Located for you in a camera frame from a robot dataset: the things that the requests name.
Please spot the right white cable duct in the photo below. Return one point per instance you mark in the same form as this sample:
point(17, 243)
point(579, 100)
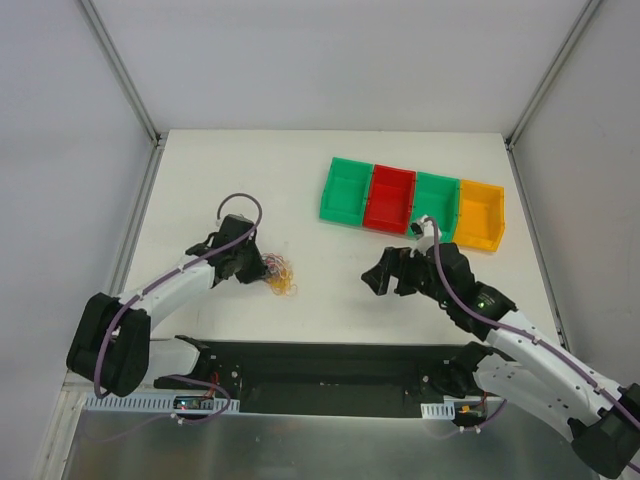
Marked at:
point(438, 411)

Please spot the left white cable duct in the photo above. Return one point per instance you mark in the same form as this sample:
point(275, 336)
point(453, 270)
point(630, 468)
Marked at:
point(162, 403)

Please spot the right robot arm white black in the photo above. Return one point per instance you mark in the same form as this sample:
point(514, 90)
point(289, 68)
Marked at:
point(511, 358)

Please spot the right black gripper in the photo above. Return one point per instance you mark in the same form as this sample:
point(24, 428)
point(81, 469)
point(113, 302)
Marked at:
point(405, 272)

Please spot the aluminium frame post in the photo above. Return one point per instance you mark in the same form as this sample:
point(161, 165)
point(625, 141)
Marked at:
point(119, 70)
point(563, 54)

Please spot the right aluminium frame post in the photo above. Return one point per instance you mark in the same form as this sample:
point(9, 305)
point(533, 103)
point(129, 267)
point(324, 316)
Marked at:
point(563, 54)

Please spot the right green plastic bin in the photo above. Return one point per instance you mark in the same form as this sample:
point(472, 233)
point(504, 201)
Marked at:
point(437, 196)

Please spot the yellow plastic bin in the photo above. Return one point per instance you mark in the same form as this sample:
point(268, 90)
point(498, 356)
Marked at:
point(481, 218)

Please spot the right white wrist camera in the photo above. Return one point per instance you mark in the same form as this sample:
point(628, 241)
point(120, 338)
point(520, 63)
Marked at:
point(426, 232)

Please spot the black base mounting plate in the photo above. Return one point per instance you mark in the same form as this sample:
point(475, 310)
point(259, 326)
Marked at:
point(352, 380)

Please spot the red plastic bin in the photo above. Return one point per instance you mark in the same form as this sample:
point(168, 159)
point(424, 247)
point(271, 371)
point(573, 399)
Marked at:
point(390, 200)

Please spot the left green plastic bin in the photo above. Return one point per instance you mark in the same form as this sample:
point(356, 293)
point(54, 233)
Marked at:
point(346, 191)

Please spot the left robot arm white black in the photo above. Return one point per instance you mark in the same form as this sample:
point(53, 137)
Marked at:
point(112, 343)

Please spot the green plastic bin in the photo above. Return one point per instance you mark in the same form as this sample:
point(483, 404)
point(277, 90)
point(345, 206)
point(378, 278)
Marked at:
point(346, 191)
point(437, 196)

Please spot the left aluminium frame post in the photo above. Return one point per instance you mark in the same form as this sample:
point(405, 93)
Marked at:
point(119, 70)

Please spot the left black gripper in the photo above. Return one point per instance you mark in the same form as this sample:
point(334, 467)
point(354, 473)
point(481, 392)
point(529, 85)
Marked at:
point(248, 265)

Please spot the white cable duct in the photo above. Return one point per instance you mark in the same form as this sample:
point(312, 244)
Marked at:
point(438, 411)
point(162, 403)

